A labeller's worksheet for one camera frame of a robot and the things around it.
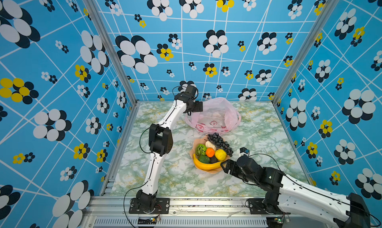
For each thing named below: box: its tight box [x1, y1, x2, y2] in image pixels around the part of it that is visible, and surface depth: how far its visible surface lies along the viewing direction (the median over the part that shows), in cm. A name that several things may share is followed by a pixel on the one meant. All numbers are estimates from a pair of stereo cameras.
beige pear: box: [204, 140, 217, 151], surface depth 91 cm
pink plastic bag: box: [184, 97, 242, 134], surface depth 104 cm
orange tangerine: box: [205, 147, 216, 158], surface depth 85 cm
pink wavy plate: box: [189, 135, 231, 174], surface depth 84 cm
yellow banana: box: [192, 153, 224, 171], surface depth 82 cm
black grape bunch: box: [206, 132, 234, 157], surface depth 88 cm
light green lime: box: [198, 155, 210, 164], surface depth 84 cm
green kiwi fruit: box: [194, 143, 207, 157], surface depth 87 cm
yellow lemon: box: [214, 148, 227, 162], surface depth 86 cm
